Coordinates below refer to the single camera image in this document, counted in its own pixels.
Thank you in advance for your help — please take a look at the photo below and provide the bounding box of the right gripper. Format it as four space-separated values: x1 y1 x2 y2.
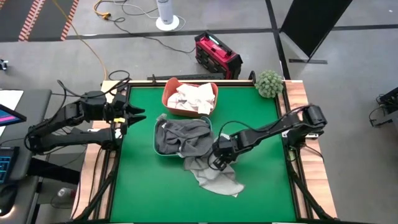
211 133 241 172

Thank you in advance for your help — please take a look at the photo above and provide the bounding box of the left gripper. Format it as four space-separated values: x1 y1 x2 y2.
107 93 147 135

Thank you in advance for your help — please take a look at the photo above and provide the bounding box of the white red-checked towel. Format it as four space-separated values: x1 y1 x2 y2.
167 82 216 115

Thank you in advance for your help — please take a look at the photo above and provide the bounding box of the teal plastic basket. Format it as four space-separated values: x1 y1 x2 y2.
152 115 214 158

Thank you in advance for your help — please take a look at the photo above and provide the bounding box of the orange plastic basket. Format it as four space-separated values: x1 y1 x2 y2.
161 77 219 118

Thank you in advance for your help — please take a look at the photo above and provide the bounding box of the green table mat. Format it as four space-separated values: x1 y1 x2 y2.
109 86 298 223

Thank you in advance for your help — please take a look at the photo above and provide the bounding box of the green artificial plant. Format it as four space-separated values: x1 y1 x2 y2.
254 70 284 99

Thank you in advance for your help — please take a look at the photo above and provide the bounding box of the grey desk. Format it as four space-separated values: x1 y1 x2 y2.
0 89 53 224

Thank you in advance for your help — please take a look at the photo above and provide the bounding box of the red black tool box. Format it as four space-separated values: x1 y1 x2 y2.
194 30 243 80

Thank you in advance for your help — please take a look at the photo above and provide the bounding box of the clear water bottle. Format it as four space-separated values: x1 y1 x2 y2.
57 187 76 200

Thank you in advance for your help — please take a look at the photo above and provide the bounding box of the white tower fan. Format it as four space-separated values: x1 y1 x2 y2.
155 0 180 32

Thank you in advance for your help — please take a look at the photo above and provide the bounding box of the white paper sheet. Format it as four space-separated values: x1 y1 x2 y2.
0 90 24 137

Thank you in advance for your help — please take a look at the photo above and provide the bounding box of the computer monitor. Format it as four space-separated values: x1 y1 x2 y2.
0 104 27 128

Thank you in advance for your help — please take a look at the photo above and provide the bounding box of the black backlit keyboard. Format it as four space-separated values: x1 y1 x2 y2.
0 146 20 185

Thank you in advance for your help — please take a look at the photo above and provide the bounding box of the black computer mouse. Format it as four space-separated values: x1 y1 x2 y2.
0 183 19 218

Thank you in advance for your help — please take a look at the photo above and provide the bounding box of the black panel board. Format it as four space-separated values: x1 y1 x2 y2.
279 0 354 65

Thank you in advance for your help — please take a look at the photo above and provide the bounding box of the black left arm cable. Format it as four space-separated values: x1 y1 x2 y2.
57 70 131 97

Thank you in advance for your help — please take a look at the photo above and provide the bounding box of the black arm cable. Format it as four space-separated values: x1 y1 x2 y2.
57 70 131 97
217 105 312 150

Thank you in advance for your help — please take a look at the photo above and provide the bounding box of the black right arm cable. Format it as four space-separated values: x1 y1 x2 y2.
217 105 312 150

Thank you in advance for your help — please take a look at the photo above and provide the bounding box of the black aluminium table frame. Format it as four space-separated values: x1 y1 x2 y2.
71 73 338 224

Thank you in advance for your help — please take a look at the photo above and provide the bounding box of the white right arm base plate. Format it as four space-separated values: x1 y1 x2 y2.
281 129 321 139

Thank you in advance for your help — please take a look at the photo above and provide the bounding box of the black floor cable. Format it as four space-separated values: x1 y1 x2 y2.
107 16 197 55

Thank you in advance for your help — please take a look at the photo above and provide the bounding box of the thin yellow cable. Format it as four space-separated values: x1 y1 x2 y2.
51 0 108 80

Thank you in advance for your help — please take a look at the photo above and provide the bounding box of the white floor cable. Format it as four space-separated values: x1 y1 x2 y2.
121 0 187 32

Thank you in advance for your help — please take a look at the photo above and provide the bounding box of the yellow extension cord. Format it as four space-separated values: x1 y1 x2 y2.
93 0 112 21

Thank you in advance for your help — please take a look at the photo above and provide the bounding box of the black equipment with cables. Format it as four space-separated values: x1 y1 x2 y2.
369 86 398 128

